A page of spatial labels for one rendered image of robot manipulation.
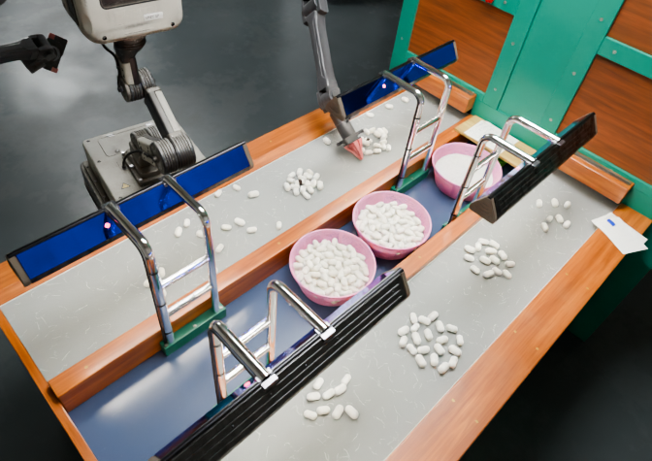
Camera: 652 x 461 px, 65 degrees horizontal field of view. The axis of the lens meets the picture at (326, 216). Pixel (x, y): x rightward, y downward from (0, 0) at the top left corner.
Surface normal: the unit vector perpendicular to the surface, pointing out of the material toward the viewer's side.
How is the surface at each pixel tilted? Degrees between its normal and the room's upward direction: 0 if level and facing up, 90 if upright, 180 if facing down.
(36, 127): 0
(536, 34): 90
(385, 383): 0
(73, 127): 0
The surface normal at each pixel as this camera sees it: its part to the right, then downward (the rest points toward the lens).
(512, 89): -0.71, 0.46
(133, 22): 0.57, 0.64
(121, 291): 0.10, -0.68
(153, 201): 0.64, 0.12
